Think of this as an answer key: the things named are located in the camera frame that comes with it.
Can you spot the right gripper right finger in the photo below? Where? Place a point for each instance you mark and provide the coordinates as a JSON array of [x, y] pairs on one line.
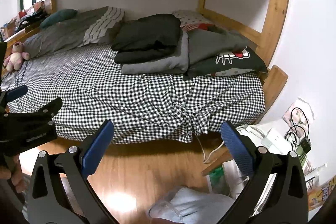
[[265, 176]]

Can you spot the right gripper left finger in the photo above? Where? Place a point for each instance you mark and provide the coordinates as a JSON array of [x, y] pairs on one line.
[[59, 190]]

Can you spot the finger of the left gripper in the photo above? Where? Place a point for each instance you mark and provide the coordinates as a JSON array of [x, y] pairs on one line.
[[12, 95]]

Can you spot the black garment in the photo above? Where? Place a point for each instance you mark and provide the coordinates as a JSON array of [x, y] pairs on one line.
[[147, 39]]

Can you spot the person's left hand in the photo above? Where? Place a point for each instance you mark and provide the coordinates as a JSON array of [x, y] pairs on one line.
[[16, 177]]

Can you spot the pink plush toy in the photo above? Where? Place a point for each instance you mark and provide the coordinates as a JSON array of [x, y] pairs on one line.
[[15, 60]]

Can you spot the white desk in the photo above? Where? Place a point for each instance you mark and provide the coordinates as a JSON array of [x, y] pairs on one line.
[[267, 160]]

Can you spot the green bottle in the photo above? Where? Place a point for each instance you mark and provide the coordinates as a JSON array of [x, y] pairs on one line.
[[216, 179]]

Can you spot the white slipper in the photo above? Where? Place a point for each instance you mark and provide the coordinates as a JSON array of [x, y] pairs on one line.
[[185, 205]]

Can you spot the dark green pillow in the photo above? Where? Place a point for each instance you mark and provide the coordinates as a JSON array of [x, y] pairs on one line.
[[57, 17]]

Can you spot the checkered black white bedsheet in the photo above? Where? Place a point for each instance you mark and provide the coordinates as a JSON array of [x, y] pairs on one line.
[[141, 107]]

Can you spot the grey striped duvet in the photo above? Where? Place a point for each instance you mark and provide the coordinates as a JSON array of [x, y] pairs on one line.
[[99, 26]]

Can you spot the black cartoon print pillow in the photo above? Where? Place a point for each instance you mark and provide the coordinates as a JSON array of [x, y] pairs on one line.
[[228, 64]]

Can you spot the grey folded garment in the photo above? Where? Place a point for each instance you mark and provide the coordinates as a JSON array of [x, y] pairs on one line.
[[176, 63]]

